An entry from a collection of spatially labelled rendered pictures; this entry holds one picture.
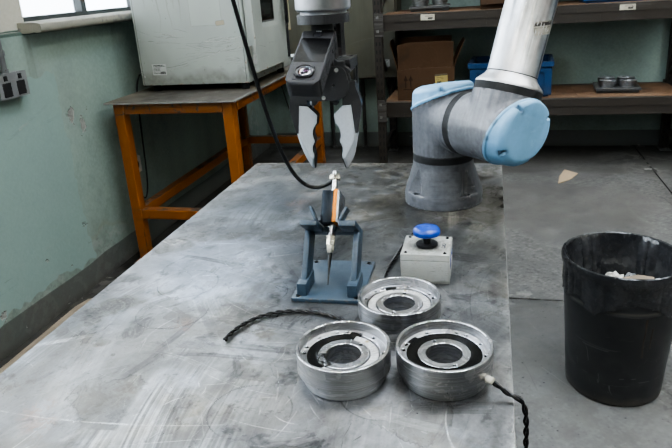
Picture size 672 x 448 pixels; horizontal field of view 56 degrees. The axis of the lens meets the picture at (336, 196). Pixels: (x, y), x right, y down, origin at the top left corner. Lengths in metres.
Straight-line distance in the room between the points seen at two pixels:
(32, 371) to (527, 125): 0.80
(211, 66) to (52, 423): 2.37
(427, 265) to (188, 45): 2.25
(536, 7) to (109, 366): 0.83
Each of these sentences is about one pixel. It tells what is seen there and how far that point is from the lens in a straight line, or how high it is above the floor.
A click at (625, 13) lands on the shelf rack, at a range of 4.12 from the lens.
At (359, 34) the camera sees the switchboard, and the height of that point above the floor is 0.86.
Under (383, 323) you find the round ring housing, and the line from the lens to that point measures 0.78.
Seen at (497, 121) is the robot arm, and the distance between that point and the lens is 1.06.
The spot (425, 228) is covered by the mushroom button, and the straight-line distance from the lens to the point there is 0.92.
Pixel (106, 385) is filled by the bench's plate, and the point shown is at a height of 0.80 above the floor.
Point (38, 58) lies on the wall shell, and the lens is 2.76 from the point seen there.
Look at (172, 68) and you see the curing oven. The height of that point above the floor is 0.89.
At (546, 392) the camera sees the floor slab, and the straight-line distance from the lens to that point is 2.10.
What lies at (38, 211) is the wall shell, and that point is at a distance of 2.72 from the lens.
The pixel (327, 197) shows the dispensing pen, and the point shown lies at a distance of 0.90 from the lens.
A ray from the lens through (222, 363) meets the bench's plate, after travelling 0.79.
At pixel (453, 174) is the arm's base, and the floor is 0.87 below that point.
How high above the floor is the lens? 1.22
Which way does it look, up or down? 19 degrees down
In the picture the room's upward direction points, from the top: 4 degrees counter-clockwise
